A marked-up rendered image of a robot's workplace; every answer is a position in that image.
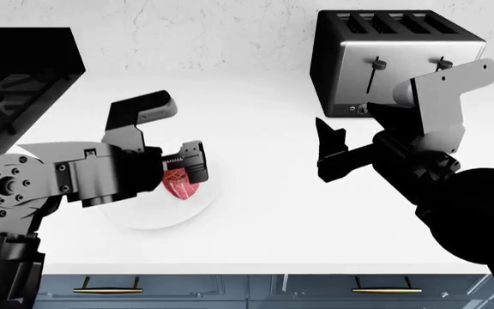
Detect blue drawer front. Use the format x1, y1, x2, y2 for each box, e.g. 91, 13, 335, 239
246, 273, 494, 309
35, 273, 249, 309

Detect grey right gripper camera bracket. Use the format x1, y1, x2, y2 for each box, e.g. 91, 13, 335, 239
391, 58, 494, 156

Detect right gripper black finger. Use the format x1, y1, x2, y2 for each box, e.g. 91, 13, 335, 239
315, 116, 351, 184
365, 100, 422, 130

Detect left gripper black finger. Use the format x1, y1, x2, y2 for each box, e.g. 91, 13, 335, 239
179, 139, 210, 185

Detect white round plate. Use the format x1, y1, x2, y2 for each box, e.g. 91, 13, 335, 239
97, 146, 220, 231

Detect brass drawer handle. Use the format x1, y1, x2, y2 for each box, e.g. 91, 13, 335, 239
351, 276, 424, 294
72, 276, 145, 294

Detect black gas stove cooktop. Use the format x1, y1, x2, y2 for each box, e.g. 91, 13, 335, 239
0, 70, 81, 160

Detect black left gripper camera mount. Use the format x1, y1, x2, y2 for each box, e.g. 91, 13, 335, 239
100, 89, 179, 153

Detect black range hood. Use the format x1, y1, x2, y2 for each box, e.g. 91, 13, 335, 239
0, 27, 87, 77

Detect red raw meat piece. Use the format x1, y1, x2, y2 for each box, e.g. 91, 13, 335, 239
162, 166, 202, 201

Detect silver four-slot toaster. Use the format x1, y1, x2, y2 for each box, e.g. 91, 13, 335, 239
309, 9, 488, 118

